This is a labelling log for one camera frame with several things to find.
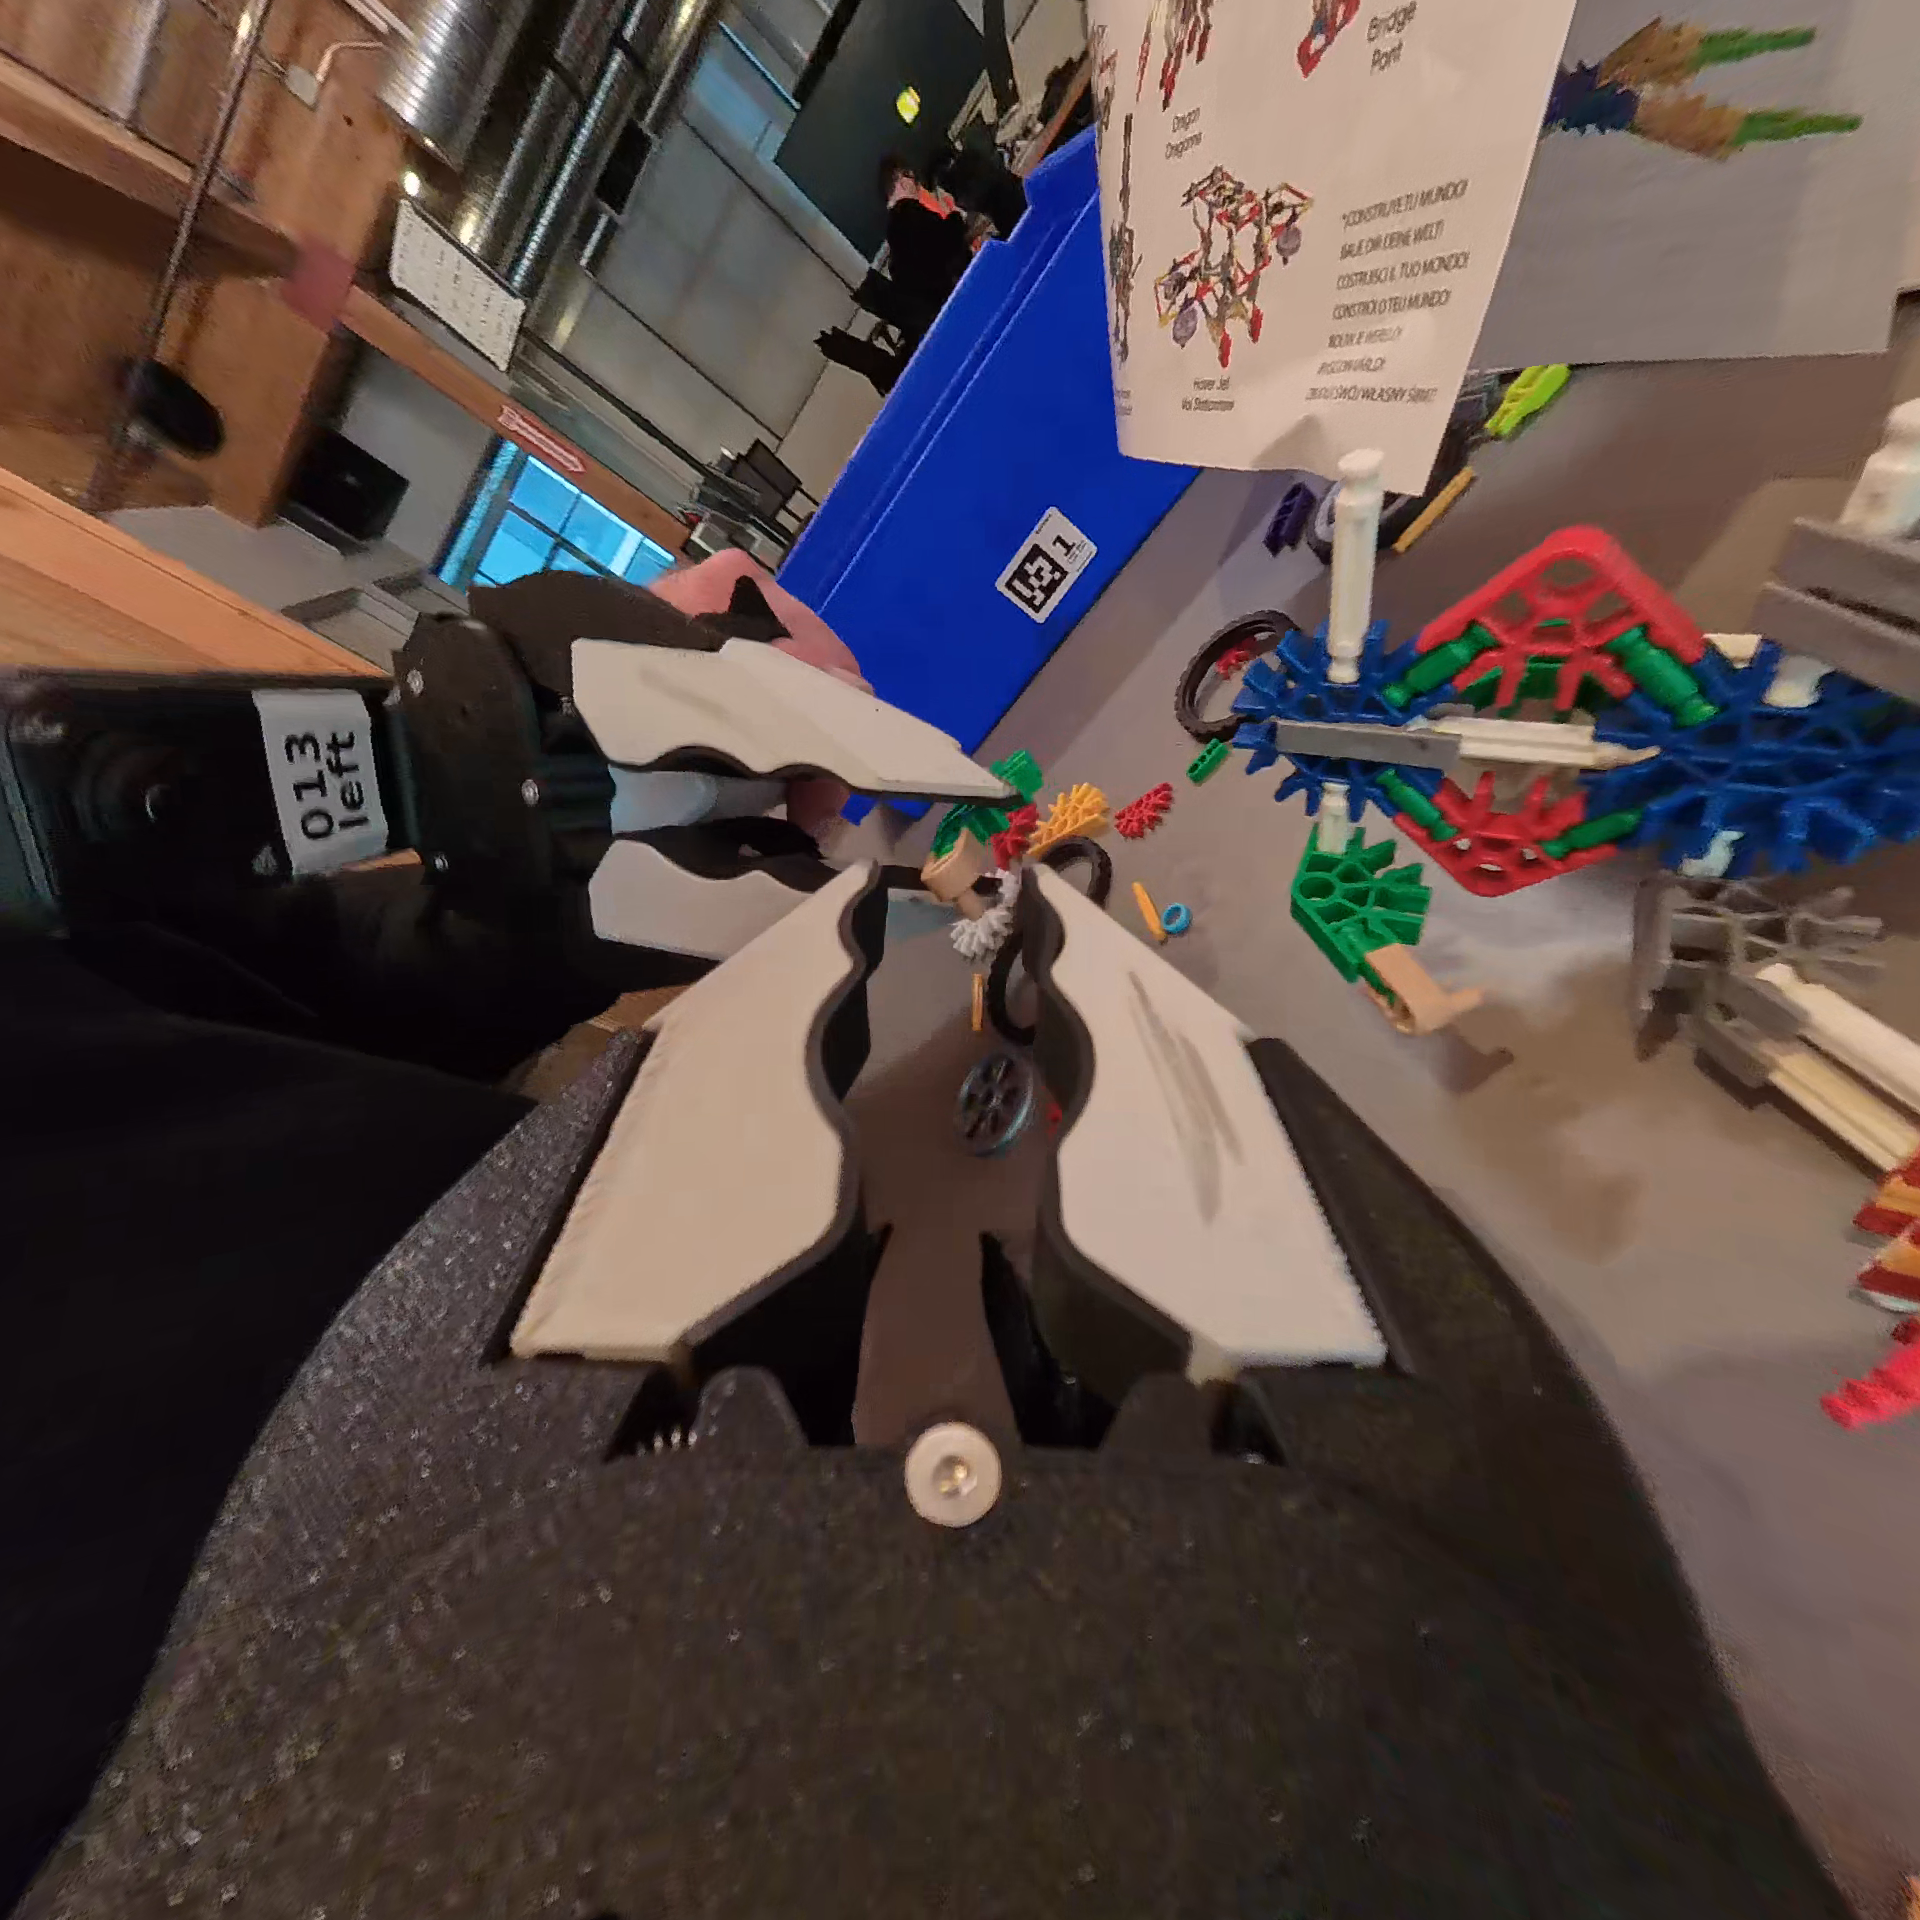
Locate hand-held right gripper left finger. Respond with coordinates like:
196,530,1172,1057
511,863,894,1387

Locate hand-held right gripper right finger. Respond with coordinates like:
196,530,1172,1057
1036,871,1388,1387

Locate small lime plastic piece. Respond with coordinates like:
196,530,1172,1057
1476,361,1575,443

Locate large model picture poster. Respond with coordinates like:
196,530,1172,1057
1080,0,1576,497

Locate grey toy wheel hub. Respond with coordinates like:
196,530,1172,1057
955,1052,1057,1156

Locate person's left hand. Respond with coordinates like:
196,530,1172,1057
655,555,877,685

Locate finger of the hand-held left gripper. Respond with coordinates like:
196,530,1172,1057
584,834,877,969
572,641,1017,806

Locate black toy tire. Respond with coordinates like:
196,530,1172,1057
1005,841,1117,1052
1176,610,1308,745

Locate silver air duct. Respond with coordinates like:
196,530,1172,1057
374,0,632,167

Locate large window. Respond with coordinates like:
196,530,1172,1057
437,450,677,587

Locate blue plastic bin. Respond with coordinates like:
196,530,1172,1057
782,129,1320,819

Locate grey metal pipe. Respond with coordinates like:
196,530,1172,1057
92,0,288,513

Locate colourful toy construction model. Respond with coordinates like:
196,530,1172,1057
1215,390,1920,1436

